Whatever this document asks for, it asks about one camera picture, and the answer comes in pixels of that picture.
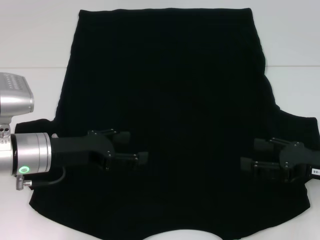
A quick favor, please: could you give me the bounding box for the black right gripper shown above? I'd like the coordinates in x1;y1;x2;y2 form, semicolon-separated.
240;136;320;185

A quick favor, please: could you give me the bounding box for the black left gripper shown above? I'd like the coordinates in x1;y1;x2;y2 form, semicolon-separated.
50;128;149;172

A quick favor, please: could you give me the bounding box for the black shirt with FREE print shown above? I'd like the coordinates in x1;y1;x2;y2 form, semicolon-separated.
14;7;320;240

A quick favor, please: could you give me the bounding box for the thin black cable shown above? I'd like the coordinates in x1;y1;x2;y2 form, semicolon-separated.
30;166;67;187

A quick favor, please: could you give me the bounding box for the silver cable connector plug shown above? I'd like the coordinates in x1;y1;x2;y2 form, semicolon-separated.
15;173;33;191

